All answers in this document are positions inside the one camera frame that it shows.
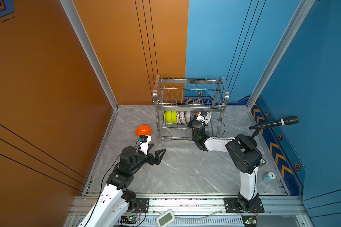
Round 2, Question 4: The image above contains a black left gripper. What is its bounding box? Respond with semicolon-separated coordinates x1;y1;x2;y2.
129;143;165;175

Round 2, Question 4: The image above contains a pink striped ceramic bowl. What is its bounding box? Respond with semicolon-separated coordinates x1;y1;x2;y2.
184;111;191;124

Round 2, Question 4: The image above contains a blue triangle patterned bowl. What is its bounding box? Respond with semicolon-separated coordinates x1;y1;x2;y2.
179;111;186;124

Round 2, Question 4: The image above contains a lime green bowl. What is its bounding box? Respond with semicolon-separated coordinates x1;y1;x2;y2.
164;111;172;124
171;111;178;124

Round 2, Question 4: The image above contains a white bowl orange outside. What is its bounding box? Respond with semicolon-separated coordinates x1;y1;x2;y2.
196;111;212;124

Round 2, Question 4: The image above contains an orange plastic bowl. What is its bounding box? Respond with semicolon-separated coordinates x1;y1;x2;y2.
135;124;152;138

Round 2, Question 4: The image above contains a white maroon patterned bowl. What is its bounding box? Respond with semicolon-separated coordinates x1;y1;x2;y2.
176;111;181;124

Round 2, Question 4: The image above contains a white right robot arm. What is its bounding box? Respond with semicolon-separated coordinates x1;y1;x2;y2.
188;120;265;213

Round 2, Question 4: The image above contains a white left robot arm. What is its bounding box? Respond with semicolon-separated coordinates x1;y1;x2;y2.
79;146;166;227

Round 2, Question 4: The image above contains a stainless steel dish rack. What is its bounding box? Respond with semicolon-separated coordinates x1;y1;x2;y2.
153;75;230;142

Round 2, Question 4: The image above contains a black microphone on stand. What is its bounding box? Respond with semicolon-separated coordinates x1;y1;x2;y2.
249;116;299;139

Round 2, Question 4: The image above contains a white handheld timer device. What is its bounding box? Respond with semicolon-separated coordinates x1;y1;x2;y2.
156;210;176;227

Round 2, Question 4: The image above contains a green circuit board left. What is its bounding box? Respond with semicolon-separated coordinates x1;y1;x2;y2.
120;216;140;225

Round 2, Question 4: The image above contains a blue poker chip stack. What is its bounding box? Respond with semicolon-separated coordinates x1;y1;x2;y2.
262;172;276;183

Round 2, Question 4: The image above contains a circuit board right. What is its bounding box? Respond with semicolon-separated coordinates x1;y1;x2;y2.
242;216;257;227

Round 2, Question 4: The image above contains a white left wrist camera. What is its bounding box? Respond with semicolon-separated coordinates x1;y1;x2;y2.
138;135;151;156

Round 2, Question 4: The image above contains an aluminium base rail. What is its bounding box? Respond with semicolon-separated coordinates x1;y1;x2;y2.
65;194;313;227

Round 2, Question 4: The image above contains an aluminium corner post left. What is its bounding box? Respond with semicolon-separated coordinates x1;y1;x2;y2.
60;0;118;111

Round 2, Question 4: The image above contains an aluminium corner post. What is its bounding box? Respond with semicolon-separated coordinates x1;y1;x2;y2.
60;0;118;111
246;0;315;111

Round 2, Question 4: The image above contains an aluminium corner post right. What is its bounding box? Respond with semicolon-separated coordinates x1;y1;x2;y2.
246;0;315;111

